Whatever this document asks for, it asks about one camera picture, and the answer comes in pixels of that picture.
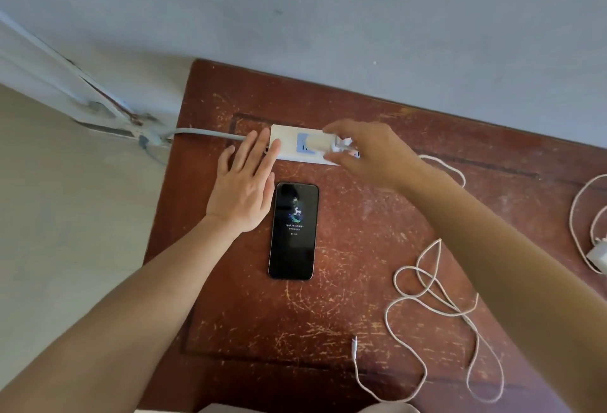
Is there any white charger with cable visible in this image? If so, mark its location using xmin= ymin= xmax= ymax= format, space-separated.
xmin=350 ymin=154 xmax=506 ymax=405
xmin=568 ymin=173 xmax=607 ymax=271

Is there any white wall conduit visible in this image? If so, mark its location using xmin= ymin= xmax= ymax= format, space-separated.
xmin=0 ymin=11 xmax=143 ymax=141

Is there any person's right forearm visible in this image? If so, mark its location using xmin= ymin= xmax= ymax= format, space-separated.
xmin=400 ymin=161 xmax=607 ymax=413

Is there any black smartphone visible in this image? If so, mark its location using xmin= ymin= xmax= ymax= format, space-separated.
xmin=267 ymin=182 xmax=320 ymax=281

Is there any person's right hand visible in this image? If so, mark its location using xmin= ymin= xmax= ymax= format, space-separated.
xmin=322 ymin=119 xmax=423 ymax=193

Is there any person's left hand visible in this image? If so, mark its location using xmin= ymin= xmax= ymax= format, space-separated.
xmin=204 ymin=128 xmax=281 ymax=234

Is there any grey power strip cord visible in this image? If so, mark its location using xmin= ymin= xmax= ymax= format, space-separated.
xmin=137 ymin=128 xmax=259 ymax=152

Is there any brown wooden table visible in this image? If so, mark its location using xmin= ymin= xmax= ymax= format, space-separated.
xmin=137 ymin=58 xmax=607 ymax=413

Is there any white power strip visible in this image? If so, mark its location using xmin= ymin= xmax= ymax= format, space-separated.
xmin=263 ymin=124 xmax=361 ymax=167

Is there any person's white shirt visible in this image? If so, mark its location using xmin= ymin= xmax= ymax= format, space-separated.
xmin=197 ymin=402 xmax=420 ymax=413

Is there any person's left forearm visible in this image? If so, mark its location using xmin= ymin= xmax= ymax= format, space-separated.
xmin=0 ymin=214 xmax=245 ymax=413

